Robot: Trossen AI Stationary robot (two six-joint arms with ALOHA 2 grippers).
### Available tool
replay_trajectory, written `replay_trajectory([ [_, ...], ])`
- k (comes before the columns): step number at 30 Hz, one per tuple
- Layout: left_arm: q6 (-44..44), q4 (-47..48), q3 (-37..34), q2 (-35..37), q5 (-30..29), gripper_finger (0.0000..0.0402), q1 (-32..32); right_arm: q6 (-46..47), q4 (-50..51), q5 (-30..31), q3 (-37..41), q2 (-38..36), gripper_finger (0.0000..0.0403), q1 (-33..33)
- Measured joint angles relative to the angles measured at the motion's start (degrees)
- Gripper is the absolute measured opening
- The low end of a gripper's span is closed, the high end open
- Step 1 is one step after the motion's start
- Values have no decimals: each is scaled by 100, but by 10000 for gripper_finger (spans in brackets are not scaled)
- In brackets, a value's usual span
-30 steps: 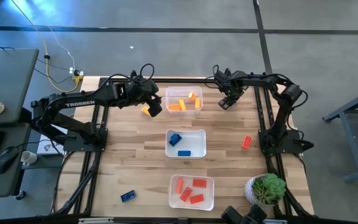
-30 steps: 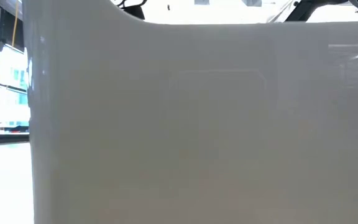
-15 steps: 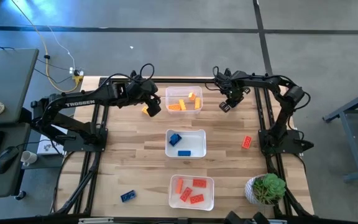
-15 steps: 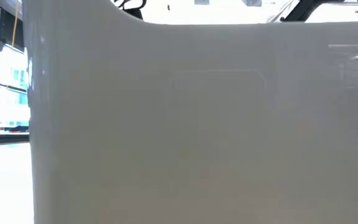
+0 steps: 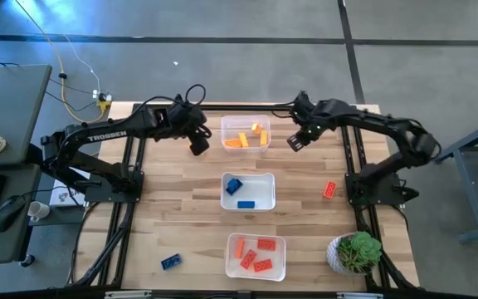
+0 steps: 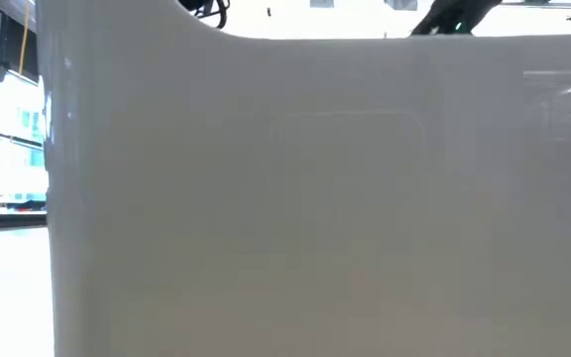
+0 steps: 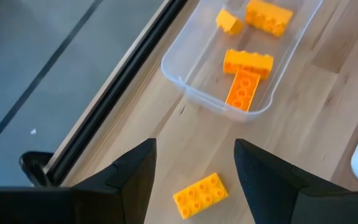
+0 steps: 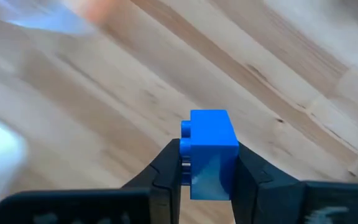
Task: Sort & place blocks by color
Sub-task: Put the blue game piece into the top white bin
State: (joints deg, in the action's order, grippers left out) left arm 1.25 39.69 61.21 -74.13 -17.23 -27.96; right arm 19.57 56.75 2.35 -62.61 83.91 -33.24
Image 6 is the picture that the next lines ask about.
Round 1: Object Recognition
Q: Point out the white plastic bin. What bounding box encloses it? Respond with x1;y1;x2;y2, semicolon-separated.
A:
35;0;571;357

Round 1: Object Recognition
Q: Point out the yellow cable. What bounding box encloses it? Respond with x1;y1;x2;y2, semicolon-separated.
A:
17;0;32;76

